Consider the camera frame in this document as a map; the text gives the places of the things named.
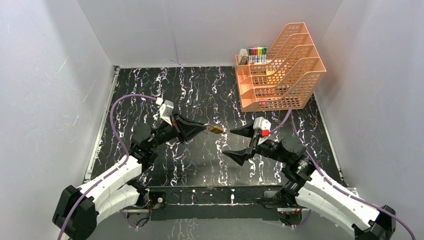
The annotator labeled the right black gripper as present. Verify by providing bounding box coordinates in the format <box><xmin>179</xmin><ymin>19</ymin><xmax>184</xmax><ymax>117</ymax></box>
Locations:
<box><xmin>222</xmin><ymin>117</ymin><xmax>290</xmax><ymax>166</ymax></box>

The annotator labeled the large brass padlock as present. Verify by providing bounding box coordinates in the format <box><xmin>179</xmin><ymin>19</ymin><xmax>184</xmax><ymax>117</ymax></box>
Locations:
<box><xmin>204</xmin><ymin>123</ymin><xmax>225</xmax><ymax>134</ymax></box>

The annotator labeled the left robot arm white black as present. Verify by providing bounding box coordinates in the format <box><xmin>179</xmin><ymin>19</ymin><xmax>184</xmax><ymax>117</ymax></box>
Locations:
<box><xmin>52</xmin><ymin>113</ymin><xmax>209</xmax><ymax>240</ymax></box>

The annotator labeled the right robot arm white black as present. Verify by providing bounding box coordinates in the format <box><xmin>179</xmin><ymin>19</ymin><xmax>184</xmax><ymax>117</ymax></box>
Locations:
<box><xmin>223</xmin><ymin>117</ymin><xmax>396</xmax><ymax>240</ymax></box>

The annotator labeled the grey eraser box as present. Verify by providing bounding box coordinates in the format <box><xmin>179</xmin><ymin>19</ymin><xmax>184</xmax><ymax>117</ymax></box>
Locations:
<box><xmin>237</xmin><ymin>48</ymin><xmax>250</xmax><ymax>65</ymax></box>

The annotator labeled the orange plastic file organizer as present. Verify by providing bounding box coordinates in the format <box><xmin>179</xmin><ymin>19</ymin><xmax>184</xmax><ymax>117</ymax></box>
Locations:
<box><xmin>234</xmin><ymin>22</ymin><xmax>327</xmax><ymax>113</ymax></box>

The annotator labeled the coloured marker pen set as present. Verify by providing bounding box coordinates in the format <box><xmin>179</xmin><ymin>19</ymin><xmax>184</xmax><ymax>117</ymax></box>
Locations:
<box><xmin>247</xmin><ymin>47</ymin><xmax>268</xmax><ymax>65</ymax></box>

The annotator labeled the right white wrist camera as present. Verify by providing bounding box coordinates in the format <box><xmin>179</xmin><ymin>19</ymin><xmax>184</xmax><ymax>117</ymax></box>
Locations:
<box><xmin>253</xmin><ymin>116</ymin><xmax>271</xmax><ymax>146</ymax></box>

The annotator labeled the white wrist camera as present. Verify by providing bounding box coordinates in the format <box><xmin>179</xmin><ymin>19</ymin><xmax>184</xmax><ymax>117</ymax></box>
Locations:
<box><xmin>253</xmin><ymin>116</ymin><xmax>271</xmax><ymax>146</ymax></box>
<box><xmin>155</xmin><ymin>97</ymin><xmax>174</xmax><ymax>125</ymax></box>

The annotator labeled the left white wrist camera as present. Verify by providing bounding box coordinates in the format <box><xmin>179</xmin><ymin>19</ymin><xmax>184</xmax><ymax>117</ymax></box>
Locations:
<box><xmin>155</xmin><ymin>97</ymin><xmax>174</xmax><ymax>125</ymax></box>

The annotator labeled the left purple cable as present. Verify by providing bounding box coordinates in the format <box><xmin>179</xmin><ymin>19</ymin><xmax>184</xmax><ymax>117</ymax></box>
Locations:
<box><xmin>57</xmin><ymin>93</ymin><xmax>160</xmax><ymax>240</ymax></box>

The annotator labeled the purple cable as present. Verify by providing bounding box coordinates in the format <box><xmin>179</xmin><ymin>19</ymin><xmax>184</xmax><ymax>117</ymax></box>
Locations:
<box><xmin>57</xmin><ymin>93</ymin><xmax>160</xmax><ymax>240</ymax></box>
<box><xmin>268</xmin><ymin>107</ymin><xmax>417</xmax><ymax>240</ymax></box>

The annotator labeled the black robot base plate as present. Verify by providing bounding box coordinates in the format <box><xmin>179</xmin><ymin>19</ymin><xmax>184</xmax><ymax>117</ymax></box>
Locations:
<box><xmin>149</xmin><ymin>185</ymin><xmax>309</xmax><ymax>227</ymax></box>

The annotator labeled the aluminium front rail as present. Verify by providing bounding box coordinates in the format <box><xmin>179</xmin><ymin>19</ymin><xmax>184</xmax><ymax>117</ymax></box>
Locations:
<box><xmin>66</xmin><ymin>187</ymin><xmax>365</xmax><ymax>214</ymax></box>

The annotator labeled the aluminium rail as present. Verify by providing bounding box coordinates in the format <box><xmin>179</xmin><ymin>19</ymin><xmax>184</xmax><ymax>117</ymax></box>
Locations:
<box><xmin>83</xmin><ymin>65</ymin><xmax>121</xmax><ymax>183</ymax></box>
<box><xmin>66</xmin><ymin>187</ymin><xmax>365</xmax><ymax>214</ymax></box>

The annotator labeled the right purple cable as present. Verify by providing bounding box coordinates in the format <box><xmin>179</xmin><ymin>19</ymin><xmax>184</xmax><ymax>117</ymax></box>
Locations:
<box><xmin>268</xmin><ymin>107</ymin><xmax>417</xmax><ymax>240</ymax></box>

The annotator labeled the aluminium left side rail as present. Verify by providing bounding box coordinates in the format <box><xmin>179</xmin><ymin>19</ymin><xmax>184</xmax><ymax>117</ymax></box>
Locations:
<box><xmin>83</xmin><ymin>65</ymin><xmax>121</xmax><ymax>183</ymax></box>

